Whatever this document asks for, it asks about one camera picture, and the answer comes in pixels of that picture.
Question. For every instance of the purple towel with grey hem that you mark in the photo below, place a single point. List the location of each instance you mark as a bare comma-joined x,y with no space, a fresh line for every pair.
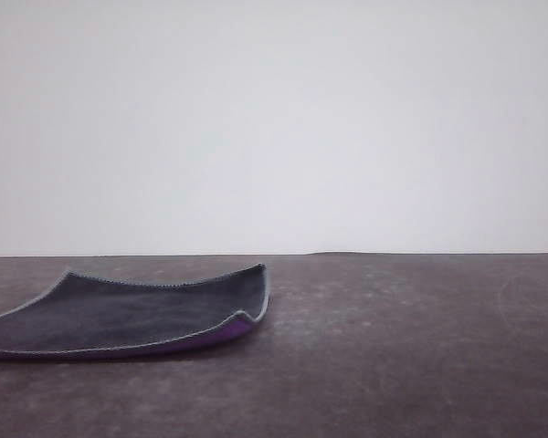
132,315

